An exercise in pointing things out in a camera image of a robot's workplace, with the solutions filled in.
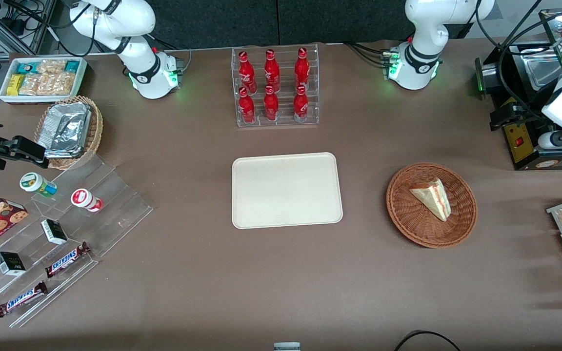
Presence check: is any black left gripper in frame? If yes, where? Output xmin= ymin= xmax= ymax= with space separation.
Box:
xmin=490 ymin=104 xmax=548 ymax=132

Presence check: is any triangular sandwich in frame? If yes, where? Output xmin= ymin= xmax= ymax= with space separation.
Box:
xmin=409 ymin=177 xmax=452 ymax=223

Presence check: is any light wicker basket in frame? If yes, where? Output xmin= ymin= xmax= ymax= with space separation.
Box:
xmin=34 ymin=95 xmax=104 ymax=171

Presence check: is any brown round wicker basket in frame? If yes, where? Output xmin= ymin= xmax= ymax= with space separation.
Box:
xmin=386 ymin=162 xmax=478 ymax=249

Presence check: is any beige plastic tray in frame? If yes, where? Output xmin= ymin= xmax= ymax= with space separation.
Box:
xmin=232 ymin=152 xmax=343 ymax=230

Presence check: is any green lid yogurt cup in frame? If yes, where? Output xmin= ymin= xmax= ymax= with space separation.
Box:
xmin=20 ymin=172 xmax=59 ymax=198

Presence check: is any black hot food display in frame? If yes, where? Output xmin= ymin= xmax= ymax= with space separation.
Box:
xmin=474 ymin=7 xmax=562 ymax=171

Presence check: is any white plastic snack bin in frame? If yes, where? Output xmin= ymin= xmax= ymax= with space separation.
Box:
xmin=0 ymin=56 xmax=88 ymax=105

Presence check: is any red lid yogurt cup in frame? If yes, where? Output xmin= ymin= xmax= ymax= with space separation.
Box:
xmin=70 ymin=188 xmax=104 ymax=213

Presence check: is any clear rice cracker bag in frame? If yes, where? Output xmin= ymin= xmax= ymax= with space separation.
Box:
xmin=19 ymin=73 xmax=43 ymax=96
xmin=40 ymin=72 xmax=76 ymax=96
xmin=37 ymin=59 xmax=68 ymax=75

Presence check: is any yellow snack packet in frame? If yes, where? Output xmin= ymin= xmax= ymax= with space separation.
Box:
xmin=7 ymin=74 xmax=26 ymax=97

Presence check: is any small black carton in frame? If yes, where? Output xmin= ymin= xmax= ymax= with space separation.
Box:
xmin=0 ymin=252 xmax=27 ymax=277
xmin=40 ymin=219 xmax=69 ymax=246

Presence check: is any clear acrylic stepped shelf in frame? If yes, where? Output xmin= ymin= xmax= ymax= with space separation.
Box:
xmin=0 ymin=154 xmax=154 ymax=329

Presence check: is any brown Snickers bar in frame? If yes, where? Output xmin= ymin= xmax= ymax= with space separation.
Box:
xmin=0 ymin=281 xmax=49 ymax=318
xmin=44 ymin=241 xmax=91 ymax=279

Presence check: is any red cola bottle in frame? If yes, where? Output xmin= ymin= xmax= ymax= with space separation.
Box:
xmin=264 ymin=49 xmax=281 ymax=92
xmin=239 ymin=51 xmax=257 ymax=94
xmin=294 ymin=85 xmax=309 ymax=123
xmin=263 ymin=85 xmax=280 ymax=122
xmin=295 ymin=47 xmax=310 ymax=91
xmin=239 ymin=87 xmax=256 ymax=124

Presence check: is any clear acrylic bottle rack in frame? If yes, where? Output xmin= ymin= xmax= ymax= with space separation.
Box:
xmin=231 ymin=43 xmax=320 ymax=129

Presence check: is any aluminium frame with power strip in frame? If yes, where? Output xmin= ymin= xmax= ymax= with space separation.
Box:
xmin=0 ymin=0 xmax=74 ymax=57

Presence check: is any black looped cable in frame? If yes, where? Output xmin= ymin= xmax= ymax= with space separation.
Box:
xmin=393 ymin=330 xmax=462 ymax=351

